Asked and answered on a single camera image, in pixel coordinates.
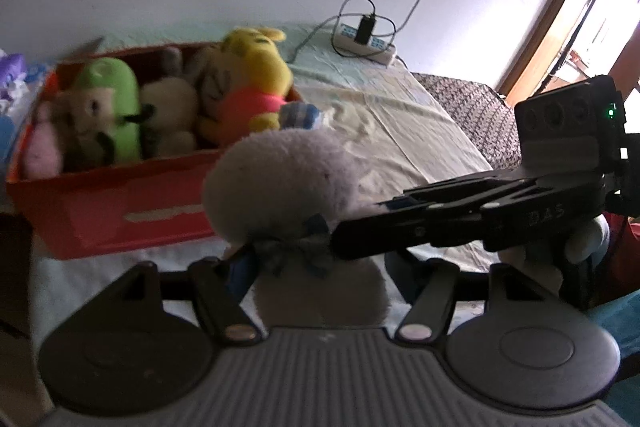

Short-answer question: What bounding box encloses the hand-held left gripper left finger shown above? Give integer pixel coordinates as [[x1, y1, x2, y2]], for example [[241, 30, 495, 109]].
[[117, 252, 266, 345]]

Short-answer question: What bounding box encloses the red cardboard box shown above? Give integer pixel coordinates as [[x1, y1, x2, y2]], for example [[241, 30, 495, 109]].
[[5, 39, 307, 261]]

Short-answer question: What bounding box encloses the pale printed bed sheet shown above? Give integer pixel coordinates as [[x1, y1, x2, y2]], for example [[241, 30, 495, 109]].
[[30, 22, 501, 348]]

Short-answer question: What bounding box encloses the pink teddy bear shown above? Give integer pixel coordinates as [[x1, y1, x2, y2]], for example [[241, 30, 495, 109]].
[[22, 104, 65, 180]]

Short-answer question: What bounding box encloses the brown patterned cloth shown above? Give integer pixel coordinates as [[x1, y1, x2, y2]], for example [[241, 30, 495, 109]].
[[410, 72, 523, 170]]

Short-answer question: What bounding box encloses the purple packet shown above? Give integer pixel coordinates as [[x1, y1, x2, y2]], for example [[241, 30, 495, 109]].
[[0, 49, 28, 80]]

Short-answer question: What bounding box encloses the white plush toy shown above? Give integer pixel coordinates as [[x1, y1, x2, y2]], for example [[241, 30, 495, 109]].
[[139, 77, 198, 155]]

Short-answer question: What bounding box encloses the person's right hand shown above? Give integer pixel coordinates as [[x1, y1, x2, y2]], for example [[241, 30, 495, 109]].
[[500, 212, 612, 295]]

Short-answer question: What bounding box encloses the black charger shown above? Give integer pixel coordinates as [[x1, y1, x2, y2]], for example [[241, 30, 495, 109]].
[[356, 13, 377, 45]]

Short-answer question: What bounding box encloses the white plush with blue ears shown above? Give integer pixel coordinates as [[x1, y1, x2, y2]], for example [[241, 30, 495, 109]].
[[202, 102, 392, 329]]

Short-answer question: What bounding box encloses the green plush toy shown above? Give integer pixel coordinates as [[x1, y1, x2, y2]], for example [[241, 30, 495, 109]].
[[55, 57, 145, 168]]

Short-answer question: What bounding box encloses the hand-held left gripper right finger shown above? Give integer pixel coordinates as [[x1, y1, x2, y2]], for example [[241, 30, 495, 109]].
[[385, 252, 551, 343]]

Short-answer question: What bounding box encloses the yellow tiger plush toy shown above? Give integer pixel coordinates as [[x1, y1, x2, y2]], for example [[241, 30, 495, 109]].
[[195, 27, 295, 144]]

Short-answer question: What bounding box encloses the black charging cable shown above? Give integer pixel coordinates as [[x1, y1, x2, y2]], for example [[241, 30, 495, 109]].
[[290, 0, 398, 64]]

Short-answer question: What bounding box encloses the white plastic packet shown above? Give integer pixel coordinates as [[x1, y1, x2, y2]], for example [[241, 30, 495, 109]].
[[0, 72, 51, 118]]

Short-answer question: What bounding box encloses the white power strip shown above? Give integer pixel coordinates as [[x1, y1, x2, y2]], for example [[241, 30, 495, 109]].
[[336, 24, 398, 66]]

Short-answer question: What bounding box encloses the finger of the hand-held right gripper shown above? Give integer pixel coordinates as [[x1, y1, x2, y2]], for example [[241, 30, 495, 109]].
[[402, 172, 543, 212], [330, 199, 503, 264]]

